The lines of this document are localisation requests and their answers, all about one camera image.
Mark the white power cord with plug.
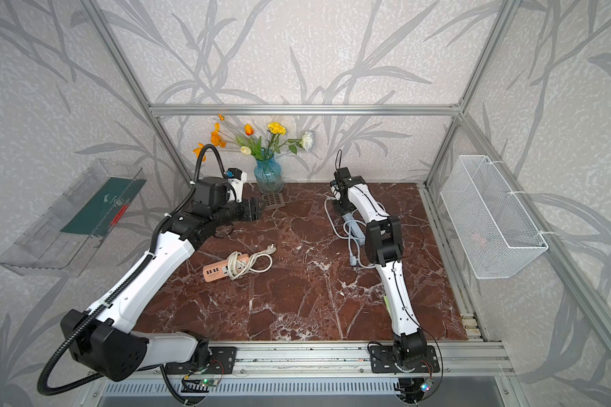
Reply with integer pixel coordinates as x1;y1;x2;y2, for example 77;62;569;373
226;243;278;281

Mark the grey power strip with cord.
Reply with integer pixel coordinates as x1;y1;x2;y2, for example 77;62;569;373
323;196;377;269

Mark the pink power strip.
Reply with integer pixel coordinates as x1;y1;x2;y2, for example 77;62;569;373
202;254;249;283

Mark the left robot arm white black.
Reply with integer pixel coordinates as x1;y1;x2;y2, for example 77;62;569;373
61;168;262;382

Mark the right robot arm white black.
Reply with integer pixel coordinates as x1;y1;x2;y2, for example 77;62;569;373
330;167;428;371

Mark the beige plastic slotted scoop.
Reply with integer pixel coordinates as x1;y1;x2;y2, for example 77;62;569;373
262;193;285;210

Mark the blue glass vase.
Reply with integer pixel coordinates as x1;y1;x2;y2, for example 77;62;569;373
254;157;284;193

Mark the black corrugated cable conduit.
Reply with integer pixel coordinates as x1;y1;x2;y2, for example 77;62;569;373
36;144;228;397

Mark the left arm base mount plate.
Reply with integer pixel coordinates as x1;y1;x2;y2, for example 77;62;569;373
165;346;238;376

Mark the aluminium front rail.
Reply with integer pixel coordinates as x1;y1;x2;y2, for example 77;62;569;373
86;340;515;380

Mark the white wire mesh basket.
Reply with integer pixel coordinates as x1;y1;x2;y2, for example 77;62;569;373
441;155;548;280

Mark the clear plastic wall tray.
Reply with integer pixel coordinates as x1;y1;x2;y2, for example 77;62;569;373
0;159;147;277

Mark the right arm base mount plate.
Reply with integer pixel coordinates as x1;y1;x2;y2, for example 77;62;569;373
367;341;441;376

